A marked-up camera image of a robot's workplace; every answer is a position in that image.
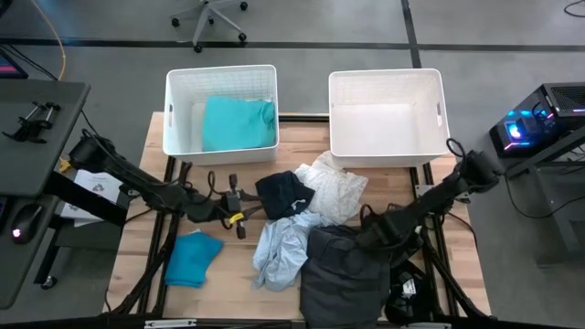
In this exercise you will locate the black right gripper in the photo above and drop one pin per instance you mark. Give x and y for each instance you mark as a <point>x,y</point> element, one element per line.
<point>379,230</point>

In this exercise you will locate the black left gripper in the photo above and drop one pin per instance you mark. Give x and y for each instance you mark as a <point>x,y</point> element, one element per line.
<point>232,203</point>

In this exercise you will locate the navy blue garment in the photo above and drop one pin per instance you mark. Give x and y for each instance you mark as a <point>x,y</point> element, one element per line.
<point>281,194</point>

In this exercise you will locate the light blue garment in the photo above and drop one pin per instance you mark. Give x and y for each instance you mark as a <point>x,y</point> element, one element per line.
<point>283,251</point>

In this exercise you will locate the white garment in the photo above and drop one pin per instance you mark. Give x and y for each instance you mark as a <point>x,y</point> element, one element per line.
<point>336,192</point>

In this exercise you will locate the dark grey garment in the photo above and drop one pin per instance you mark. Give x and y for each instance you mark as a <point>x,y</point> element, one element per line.
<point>338,283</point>

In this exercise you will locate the teal garment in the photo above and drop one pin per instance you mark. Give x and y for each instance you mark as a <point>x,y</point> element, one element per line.
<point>192,258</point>
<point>237,123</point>

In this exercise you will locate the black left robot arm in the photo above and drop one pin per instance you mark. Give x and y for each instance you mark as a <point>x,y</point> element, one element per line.
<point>137,183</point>

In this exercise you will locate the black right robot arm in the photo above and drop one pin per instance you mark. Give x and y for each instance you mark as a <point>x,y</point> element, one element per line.
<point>439,194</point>

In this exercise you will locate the black device with white label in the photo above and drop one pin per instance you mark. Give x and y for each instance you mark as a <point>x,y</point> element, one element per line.
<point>409,292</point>

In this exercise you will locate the white perforated plastic basket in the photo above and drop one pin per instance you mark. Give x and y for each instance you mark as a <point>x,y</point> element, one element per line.
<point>388,128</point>
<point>183,91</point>

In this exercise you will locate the white printed paper sheet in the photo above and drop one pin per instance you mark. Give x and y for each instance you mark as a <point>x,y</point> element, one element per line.
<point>98,187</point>

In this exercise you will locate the dark side table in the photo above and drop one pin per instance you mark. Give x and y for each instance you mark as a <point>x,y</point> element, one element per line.
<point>562,205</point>

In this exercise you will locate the black computer with coloured lights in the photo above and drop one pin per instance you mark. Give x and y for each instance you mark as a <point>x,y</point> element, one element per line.
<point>530,123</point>

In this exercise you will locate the grey office chair base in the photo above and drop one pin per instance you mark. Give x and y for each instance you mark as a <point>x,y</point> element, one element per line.
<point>204,18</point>

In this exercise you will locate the small yellow clip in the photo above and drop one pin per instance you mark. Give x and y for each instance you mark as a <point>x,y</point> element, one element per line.
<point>64,165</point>

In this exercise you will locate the black computer mouse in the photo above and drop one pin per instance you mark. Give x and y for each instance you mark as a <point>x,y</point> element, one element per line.
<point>25,224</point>

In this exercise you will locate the dark grey desk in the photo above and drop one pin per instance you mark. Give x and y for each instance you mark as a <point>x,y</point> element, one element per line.
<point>27,160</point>

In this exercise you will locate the black clamp tool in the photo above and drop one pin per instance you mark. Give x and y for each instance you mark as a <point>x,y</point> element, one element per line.
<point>32,123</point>

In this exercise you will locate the dark monitor screen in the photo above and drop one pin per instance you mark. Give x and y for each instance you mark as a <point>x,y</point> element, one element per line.
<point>11,66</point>

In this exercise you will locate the small grey frame bracket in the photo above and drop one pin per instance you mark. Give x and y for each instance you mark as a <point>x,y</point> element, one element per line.
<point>423,190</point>

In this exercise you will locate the silver metal bracket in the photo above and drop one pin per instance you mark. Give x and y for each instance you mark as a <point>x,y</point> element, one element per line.
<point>169,324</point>
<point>425,325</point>

